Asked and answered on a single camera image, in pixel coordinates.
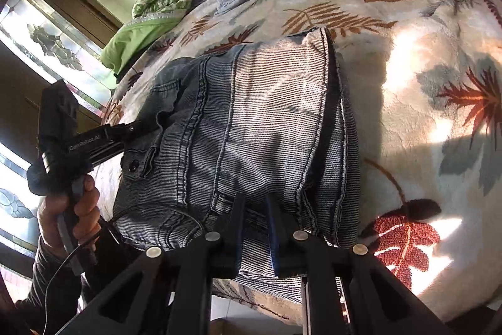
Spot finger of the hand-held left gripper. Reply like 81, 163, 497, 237
114, 120, 162, 143

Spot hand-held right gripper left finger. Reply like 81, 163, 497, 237
55, 194, 248, 335

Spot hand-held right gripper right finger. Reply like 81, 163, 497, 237
264, 196, 456, 335

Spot grey denim pants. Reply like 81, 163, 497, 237
113, 27, 362, 305

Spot person's left forearm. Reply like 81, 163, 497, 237
13, 237, 103, 335

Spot person's left hand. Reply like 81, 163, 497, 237
36, 175, 102, 258

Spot patterned glass window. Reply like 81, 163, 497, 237
0, 0, 116, 253

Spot green patterned quilt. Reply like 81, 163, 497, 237
100, 0, 209, 76

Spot cream leaf-print blanket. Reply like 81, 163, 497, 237
100, 0, 502, 325

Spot thin black cable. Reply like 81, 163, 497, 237
41, 203, 206, 335

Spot dark wooden window frame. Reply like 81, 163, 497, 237
0, 0, 124, 147

